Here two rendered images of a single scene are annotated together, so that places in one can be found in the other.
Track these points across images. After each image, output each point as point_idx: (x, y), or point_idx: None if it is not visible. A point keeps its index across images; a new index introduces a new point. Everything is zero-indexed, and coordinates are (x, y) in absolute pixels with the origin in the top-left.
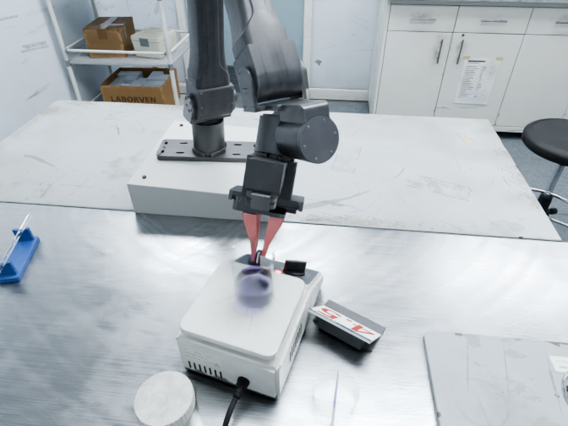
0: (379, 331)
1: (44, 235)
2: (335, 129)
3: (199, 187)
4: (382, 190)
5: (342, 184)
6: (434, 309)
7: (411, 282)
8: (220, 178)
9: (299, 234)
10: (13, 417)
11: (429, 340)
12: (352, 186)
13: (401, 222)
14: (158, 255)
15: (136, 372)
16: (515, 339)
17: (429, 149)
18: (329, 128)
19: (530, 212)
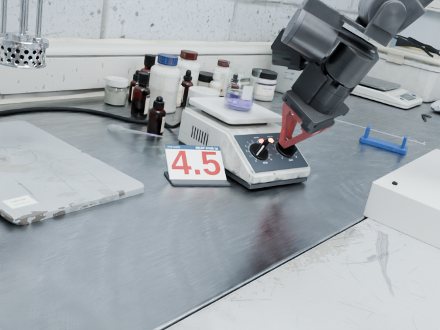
0: (173, 179)
1: (410, 156)
2: (296, 20)
3: (415, 165)
4: (387, 306)
5: (424, 286)
6: (156, 208)
7: (198, 219)
8: (429, 177)
9: (330, 215)
10: None
11: (135, 181)
12: (415, 290)
13: (294, 271)
14: (352, 169)
15: None
16: (73, 203)
17: None
18: (296, 17)
19: None
